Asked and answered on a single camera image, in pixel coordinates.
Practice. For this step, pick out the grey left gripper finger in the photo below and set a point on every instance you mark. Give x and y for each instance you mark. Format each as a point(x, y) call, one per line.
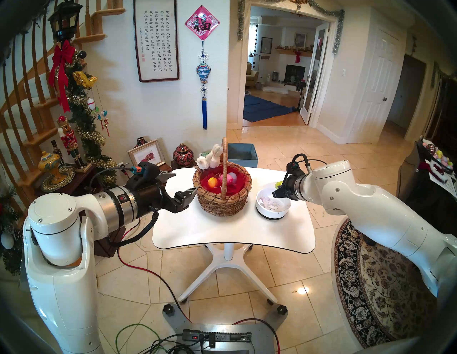
point(186, 195)
point(167, 176)

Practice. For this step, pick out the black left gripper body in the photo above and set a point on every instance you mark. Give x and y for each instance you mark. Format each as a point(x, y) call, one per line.
point(150, 196)

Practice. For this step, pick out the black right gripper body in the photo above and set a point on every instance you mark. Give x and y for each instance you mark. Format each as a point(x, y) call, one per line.
point(293, 187)

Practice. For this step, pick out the yellow easter egg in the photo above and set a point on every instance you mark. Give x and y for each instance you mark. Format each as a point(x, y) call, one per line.
point(212, 182)

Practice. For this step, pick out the purple easter egg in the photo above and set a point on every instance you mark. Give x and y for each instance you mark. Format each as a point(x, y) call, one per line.
point(232, 176)

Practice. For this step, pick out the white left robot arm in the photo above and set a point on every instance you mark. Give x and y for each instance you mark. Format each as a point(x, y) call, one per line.
point(60, 285)

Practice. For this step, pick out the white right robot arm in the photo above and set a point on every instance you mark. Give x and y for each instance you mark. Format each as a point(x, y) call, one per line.
point(378, 214)

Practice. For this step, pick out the red mesh basket lining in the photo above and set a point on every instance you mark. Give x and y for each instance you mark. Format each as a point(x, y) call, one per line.
point(207, 189)

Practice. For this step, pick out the red decorated egg ornament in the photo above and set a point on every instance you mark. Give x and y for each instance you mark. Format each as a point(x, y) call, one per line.
point(430, 148)

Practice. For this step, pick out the white bowl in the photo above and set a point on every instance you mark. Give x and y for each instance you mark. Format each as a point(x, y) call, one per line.
point(273, 212)

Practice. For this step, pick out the red cloisonne jar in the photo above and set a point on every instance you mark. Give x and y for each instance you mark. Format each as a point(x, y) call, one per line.
point(182, 155)

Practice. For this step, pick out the white framed picture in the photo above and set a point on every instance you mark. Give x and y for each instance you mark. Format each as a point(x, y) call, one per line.
point(147, 153)

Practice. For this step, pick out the white plush bunny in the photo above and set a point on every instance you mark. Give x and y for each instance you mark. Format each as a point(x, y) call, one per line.
point(209, 162)

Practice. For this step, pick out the small dark vase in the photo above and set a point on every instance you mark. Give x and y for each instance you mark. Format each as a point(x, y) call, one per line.
point(140, 141)

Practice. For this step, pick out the blue box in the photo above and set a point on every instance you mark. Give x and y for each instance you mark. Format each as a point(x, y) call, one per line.
point(246, 158)

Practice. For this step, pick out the blue floor rug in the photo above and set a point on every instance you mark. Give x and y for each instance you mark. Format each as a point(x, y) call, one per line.
point(260, 109)

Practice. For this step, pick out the ornate brass round tray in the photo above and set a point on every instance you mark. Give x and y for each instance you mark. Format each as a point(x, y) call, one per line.
point(66, 178)

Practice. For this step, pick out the red nutcracker figure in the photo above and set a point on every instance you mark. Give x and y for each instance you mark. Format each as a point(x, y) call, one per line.
point(69, 141)

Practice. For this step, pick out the green christmas garland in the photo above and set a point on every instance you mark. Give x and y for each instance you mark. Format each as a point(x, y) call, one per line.
point(84, 121)

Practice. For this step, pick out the small black nutcracker figure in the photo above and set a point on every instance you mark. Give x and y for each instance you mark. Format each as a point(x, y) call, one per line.
point(56, 151)

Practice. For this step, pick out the yellow ornate vase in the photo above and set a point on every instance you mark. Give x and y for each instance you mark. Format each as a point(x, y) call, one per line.
point(50, 164)

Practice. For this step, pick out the black fireplace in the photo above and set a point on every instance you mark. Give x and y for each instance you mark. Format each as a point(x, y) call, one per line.
point(294, 73)

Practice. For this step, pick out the blue tassel vase ornament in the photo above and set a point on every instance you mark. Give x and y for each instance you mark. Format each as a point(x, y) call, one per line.
point(203, 73)

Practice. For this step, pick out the yellow armchair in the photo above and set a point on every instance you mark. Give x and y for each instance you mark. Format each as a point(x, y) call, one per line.
point(251, 75)

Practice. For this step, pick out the glass french door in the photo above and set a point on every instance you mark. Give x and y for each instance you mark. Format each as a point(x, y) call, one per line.
point(314, 71)

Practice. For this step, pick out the patterned oriental rug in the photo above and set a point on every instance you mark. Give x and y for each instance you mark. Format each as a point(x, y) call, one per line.
point(353, 285)

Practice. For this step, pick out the red christmas stocking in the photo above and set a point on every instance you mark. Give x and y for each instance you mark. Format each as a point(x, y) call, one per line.
point(297, 57)

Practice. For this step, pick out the white panel door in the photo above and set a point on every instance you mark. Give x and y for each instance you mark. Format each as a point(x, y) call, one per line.
point(375, 89)

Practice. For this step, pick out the gold foil ornament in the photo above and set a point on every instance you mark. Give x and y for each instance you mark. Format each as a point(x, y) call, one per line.
point(84, 78)

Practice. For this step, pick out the red santa hat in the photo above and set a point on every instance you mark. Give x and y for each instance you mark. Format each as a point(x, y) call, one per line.
point(425, 166)

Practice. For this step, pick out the black grand piano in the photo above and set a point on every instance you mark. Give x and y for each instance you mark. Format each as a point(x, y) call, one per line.
point(428, 200)

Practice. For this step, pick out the framed calligraphy scroll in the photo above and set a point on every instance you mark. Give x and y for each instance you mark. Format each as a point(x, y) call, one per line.
point(156, 39)

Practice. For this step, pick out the small christmas tree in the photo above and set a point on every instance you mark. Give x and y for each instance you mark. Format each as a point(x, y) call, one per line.
point(10, 214)

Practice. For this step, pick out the gold framed painting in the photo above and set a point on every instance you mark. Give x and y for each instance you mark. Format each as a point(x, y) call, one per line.
point(300, 40)

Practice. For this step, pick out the black power strip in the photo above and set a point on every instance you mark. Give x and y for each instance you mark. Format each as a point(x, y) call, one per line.
point(221, 336)

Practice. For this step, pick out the white ball ornament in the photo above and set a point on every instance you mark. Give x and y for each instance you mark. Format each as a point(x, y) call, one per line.
point(7, 241)

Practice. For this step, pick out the wooden staircase railing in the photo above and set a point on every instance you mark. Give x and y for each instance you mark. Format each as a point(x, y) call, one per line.
point(94, 38)

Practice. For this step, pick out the red diamond fu decoration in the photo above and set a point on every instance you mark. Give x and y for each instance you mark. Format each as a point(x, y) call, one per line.
point(202, 23)

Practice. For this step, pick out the red ribbon bow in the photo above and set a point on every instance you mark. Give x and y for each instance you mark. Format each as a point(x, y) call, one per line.
point(62, 57)

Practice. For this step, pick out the silver green tinsel garland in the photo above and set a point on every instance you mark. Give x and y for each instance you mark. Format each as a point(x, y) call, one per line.
point(337, 32)

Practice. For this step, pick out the black lantern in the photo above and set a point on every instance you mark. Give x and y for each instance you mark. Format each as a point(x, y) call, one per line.
point(66, 21)

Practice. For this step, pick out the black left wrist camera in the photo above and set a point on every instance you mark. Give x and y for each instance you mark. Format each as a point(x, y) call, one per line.
point(144, 171)

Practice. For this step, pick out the white pedestal table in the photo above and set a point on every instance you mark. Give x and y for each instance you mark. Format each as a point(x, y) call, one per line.
point(228, 228)

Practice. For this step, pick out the black framed wall picture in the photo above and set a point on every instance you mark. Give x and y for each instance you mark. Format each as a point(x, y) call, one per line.
point(266, 45)

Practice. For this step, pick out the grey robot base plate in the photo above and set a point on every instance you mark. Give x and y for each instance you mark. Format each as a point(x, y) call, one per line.
point(257, 339)

